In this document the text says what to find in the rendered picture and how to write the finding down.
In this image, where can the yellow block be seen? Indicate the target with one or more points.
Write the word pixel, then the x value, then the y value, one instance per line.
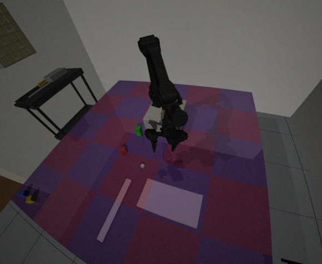
pixel 30 199

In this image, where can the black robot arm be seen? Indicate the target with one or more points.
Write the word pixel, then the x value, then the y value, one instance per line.
pixel 162 91

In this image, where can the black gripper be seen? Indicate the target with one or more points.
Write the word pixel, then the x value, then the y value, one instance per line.
pixel 152 134

